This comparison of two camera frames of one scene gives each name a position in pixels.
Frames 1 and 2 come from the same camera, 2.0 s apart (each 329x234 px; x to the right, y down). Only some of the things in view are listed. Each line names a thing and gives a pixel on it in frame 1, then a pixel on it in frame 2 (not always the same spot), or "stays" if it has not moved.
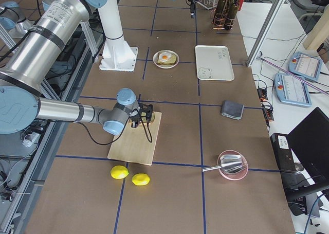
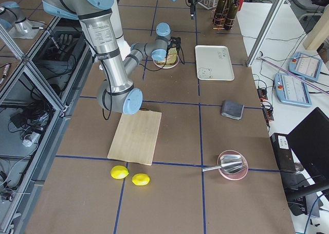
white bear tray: x=214 y=63 stays
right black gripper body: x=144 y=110 to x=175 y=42
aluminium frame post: x=268 y=25 stays
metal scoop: x=229 y=164 stays
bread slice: x=144 y=119 to x=172 y=51
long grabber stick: x=293 y=75 stays
